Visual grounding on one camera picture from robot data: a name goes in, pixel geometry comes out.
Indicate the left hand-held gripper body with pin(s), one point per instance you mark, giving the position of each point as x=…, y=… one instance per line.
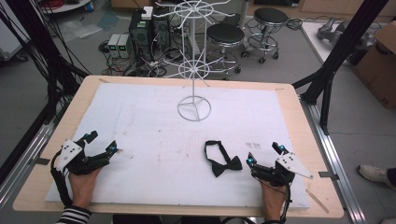
x=71, y=153

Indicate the person's left hand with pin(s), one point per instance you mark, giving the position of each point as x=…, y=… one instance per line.
x=82, y=186

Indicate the white foam mat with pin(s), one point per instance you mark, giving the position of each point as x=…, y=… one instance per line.
x=155, y=140

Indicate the black bow tie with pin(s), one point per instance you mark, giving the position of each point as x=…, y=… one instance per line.
x=218, y=169

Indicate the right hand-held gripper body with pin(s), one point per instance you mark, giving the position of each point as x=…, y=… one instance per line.
x=281, y=171

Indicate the thin wooden stick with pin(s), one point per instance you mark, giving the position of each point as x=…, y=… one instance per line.
x=317, y=201

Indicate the white power adapter box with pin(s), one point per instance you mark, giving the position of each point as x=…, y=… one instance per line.
x=147, y=13

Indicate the grey bench power supply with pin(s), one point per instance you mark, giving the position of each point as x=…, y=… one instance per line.
x=124, y=46
x=113, y=45

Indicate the black round stool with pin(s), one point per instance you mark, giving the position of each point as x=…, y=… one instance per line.
x=225, y=34
x=270, y=16

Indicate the aluminium rail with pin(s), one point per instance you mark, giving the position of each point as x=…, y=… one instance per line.
x=18, y=168
x=337, y=168

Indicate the black metal frame post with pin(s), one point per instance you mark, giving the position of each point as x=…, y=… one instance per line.
x=345, y=46
x=46, y=56

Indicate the black computer tower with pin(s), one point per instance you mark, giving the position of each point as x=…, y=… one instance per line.
x=162, y=31
x=140, y=32

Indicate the person's right hand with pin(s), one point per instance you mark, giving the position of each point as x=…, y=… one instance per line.
x=272, y=199

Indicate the brown cardboard box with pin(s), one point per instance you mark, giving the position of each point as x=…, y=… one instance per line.
x=378, y=62

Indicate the white side table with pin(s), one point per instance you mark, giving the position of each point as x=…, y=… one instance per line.
x=313, y=39

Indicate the grey tape strip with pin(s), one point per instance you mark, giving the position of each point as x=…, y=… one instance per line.
x=328, y=175
x=42, y=161

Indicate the round white table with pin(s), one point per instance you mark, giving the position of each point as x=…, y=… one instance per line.
x=67, y=6

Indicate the grey machine part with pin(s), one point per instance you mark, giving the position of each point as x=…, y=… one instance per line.
x=334, y=29

